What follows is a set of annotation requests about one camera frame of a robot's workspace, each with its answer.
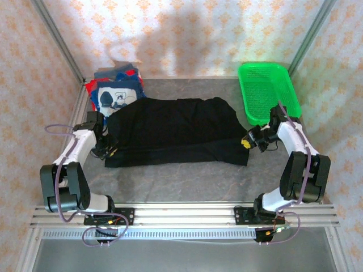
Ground slotted grey cable duct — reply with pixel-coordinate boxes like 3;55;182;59
42;228;258;240

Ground thin black left camera cable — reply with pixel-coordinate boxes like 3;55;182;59
90;148;107;160

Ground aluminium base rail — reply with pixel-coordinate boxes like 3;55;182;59
29;201;340;229

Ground grey metal shelf panel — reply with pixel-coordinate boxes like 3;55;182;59
31;237;338;272

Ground black t-shirt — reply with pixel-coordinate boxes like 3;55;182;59
104;96;251;168

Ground green plastic mesh basket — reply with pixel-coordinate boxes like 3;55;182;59
237;61;302;126

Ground thin black right camera cable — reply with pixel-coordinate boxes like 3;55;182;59
262;141;280;152

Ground folded slate blue t-shirt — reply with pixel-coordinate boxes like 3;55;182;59
93;63;140;80

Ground base connector wires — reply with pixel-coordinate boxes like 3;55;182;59
265;216;293;236
93;215;121;237

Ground folded royal blue t-shirt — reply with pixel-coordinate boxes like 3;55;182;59
115;69;150;105

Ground thin black camera cable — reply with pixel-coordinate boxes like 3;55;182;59
90;148;107;160
262;141;280;152

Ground aluminium frame post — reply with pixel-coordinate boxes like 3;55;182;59
29;0;86;83
288;0;338;75

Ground right base connector wires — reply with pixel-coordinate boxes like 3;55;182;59
265;216;293;236

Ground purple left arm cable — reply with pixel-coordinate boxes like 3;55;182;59
45;124;130;247

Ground left base connector wires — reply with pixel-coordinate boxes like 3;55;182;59
93;215;121;237

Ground folded red t-shirt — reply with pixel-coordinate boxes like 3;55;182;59
84;78;100;112

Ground aluminium lower frame rail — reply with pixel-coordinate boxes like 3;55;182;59
16;228;43;272
324;226;354;272

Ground folded cartoon print t-shirt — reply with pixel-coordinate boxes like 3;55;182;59
95;82;146;117

